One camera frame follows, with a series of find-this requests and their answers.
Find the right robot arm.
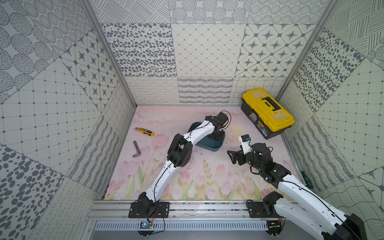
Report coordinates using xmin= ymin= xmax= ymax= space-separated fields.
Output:
xmin=227 ymin=142 xmax=368 ymax=240

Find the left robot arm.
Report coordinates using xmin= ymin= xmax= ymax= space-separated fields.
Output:
xmin=136 ymin=110 xmax=232 ymax=216

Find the teal plastic storage box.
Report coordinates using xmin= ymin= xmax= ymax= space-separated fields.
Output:
xmin=196 ymin=134 xmax=225 ymax=152

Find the pink floral table mat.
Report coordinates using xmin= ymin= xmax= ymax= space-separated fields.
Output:
xmin=105 ymin=106 xmax=301 ymax=201

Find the yellow black toolbox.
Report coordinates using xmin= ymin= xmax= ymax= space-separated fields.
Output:
xmin=241 ymin=88 xmax=295 ymax=140

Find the yellow utility knife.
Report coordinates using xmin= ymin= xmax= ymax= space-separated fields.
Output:
xmin=135 ymin=127 xmax=155 ymax=137

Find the grey metal angle tool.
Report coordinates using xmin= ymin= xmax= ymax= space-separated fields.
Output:
xmin=133 ymin=141 xmax=141 ymax=158

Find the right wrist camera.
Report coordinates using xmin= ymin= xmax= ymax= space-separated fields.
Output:
xmin=239 ymin=134 xmax=254 ymax=155

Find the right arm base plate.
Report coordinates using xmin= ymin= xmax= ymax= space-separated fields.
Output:
xmin=246 ymin=200 xmax=282 ymax=218

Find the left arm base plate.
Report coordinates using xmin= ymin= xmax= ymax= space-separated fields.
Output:
xmin=129 ymin=202 xmax=170 ymax=219

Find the aluminium mounting rail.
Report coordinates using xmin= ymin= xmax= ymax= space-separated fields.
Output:
xmin=85 ymin=201 xmax=279 ymax=222

